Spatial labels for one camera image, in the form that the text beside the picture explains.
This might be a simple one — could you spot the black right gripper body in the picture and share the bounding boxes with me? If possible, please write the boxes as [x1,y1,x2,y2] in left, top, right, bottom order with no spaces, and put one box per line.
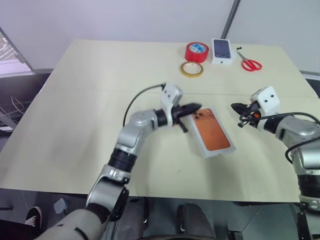
[245,100,262,126]

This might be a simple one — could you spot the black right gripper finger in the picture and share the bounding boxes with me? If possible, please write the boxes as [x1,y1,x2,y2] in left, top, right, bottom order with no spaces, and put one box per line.
[230,102,251,111]
[234,109,251,119]

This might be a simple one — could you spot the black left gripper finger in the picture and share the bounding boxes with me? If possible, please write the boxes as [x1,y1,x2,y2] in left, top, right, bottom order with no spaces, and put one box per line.
[179,102,203,117]
[176,117,189,134]

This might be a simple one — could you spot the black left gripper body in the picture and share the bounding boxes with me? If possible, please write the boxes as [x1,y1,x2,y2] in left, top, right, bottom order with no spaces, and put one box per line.
[170,105,186,126]

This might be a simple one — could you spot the orange phone box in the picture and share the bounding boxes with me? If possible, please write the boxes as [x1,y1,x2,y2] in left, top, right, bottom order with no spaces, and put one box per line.
[186,107,237,159]

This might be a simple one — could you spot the white phone box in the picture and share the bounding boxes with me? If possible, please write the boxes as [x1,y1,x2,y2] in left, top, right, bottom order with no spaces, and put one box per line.
[211,37,238,67]

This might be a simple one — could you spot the small grey-blue plastic block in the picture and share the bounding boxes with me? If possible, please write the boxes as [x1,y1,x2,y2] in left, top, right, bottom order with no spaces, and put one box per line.
[53,197,69,214]

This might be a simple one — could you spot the yellow tape roll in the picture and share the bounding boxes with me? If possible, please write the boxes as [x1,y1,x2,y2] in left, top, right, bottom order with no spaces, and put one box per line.
[180,60,205,79]

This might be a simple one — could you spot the red tape roll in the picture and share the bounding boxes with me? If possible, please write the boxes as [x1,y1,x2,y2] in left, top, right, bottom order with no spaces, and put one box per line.
[184,41,210,64]

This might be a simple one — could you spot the black white sneaker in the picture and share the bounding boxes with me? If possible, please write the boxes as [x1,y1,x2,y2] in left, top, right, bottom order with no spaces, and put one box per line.
[24,205,43,230]

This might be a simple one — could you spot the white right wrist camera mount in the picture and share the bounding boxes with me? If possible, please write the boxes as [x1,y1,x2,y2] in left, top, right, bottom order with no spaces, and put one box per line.
[249,85,281,117]

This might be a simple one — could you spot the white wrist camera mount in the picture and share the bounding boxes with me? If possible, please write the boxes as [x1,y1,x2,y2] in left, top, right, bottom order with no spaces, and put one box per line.
[249,85,281,117]
[159,81,184,119]

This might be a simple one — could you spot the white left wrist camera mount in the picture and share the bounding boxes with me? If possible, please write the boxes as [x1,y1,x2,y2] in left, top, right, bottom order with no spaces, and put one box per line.
[159,81,184,119]

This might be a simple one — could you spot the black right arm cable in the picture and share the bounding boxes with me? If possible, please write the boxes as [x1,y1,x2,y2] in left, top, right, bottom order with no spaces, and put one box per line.
[237,111,320,164]

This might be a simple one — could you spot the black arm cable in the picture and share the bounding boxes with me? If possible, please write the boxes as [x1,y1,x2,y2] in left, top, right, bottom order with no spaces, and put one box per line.
[237,111,320,164]
[123,83,167,127]

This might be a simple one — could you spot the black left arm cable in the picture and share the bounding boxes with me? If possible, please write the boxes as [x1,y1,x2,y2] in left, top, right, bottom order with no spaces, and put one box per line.
[123,83,167,127]

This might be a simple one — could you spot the red handled scissors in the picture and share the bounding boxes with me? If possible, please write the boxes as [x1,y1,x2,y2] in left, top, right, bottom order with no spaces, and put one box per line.
[235,49,264,73]

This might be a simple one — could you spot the black wall rail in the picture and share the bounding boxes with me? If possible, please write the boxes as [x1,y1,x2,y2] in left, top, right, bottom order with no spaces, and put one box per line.
[221,0,242,39]

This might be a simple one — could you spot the white loose cables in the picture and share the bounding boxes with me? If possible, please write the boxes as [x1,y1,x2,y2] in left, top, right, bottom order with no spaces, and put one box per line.
[0,95,26,126]

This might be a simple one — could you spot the grey slatted metal frame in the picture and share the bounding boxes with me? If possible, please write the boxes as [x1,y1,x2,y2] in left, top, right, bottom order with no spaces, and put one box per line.
[0,25,35,76]

